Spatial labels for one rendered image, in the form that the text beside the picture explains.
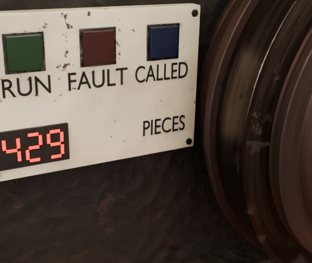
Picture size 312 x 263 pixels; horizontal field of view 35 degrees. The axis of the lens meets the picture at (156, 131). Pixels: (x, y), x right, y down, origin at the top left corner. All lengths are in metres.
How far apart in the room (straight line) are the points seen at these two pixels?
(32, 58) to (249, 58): 0.22
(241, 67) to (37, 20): 0.22
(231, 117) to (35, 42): 0.22
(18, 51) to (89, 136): 0.13
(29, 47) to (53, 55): 0.03
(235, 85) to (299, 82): 0.07
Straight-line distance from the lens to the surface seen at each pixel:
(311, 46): 0.52
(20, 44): 0.52
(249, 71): 0.53
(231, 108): 0.54
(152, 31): 0.57
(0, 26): 0.52
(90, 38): 0.54
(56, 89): 0.55
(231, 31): 0.55
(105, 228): 0.67
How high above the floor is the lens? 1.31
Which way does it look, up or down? 21 degrees down
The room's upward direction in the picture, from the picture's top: 1 degrees clockwise
